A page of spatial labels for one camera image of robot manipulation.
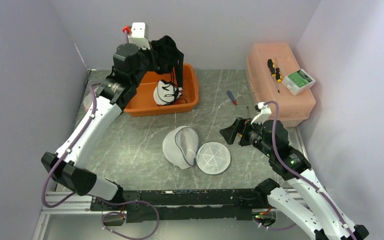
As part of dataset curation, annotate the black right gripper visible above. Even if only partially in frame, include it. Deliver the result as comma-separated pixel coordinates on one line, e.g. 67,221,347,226
219,116,274,158

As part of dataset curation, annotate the black white bra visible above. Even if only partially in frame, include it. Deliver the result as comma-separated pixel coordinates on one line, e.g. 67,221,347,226
151,35,184,106

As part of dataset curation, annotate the white mesh blue-zip laundry bag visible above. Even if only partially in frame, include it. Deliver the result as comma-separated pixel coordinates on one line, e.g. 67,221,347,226
162,125,231,175

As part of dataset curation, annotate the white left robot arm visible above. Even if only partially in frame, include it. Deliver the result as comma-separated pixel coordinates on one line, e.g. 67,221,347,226
41,43,159,210

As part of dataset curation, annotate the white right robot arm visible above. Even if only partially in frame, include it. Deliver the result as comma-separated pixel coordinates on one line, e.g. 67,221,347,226
219,117,369,240

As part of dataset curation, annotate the white mesh pink-zip laundry bag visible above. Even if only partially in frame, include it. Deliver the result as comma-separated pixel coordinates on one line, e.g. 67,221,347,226
82,92,93,111

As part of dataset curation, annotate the blue red screwdriver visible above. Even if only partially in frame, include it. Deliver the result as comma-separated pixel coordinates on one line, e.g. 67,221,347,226
226,90,238,107

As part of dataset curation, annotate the orange plastic tub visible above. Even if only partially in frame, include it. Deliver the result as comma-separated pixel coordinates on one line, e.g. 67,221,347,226
124,63,199,117

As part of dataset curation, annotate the thin black yellow screwdriver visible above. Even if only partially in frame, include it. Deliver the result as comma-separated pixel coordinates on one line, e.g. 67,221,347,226
274,59,282,93

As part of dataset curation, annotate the translucent pink storage box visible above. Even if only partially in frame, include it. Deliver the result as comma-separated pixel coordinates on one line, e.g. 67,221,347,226
245,42,316,128

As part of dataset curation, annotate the large black yellow screwdriver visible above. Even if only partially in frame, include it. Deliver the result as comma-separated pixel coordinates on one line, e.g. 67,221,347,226
267,58,276,78

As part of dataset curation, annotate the white green small box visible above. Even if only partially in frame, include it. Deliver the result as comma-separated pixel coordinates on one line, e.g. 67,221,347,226
281,69,316,96

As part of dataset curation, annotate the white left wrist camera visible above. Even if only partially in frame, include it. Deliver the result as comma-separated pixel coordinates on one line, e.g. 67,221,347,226
122,22,151,50

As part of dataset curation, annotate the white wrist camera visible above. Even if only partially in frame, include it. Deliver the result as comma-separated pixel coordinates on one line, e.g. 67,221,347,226
251,102,272,124
122,22,151,50

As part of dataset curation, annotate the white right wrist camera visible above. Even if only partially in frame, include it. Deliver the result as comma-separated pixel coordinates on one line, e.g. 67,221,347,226
251,102,272,124

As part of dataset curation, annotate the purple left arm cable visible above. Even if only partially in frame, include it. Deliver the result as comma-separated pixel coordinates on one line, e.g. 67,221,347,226
41,84,99,209

